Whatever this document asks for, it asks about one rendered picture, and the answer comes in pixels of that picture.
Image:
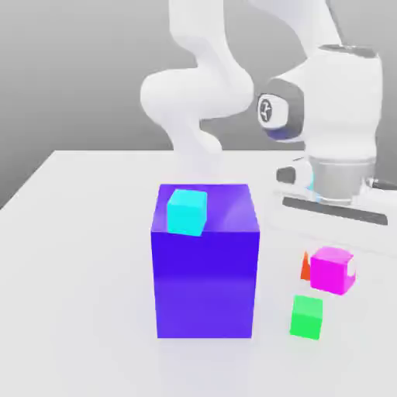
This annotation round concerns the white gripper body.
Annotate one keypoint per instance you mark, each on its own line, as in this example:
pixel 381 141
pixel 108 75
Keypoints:
pixel 335 223

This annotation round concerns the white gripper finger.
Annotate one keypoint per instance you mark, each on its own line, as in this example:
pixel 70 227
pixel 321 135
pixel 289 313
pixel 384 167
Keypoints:
pixel 351 268

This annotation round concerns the small magenta cube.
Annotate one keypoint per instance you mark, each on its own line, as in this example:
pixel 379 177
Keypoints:
pixel 328 273

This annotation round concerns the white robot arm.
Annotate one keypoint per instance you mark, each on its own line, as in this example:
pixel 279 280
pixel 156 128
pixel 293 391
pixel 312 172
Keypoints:
pixel 341 108

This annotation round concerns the small red cube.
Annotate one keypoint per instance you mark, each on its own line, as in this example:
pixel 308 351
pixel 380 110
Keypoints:
pixel 305 271

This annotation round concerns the small green cube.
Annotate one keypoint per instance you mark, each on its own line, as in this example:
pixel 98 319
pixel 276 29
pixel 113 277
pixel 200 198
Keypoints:
pixel 305 318

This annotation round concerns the small cyan cube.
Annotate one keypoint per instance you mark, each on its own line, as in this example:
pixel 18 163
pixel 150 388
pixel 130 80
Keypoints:
pixel 186 214

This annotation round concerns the large blue box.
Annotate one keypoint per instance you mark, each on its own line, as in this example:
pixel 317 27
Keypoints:
pixel 204 285

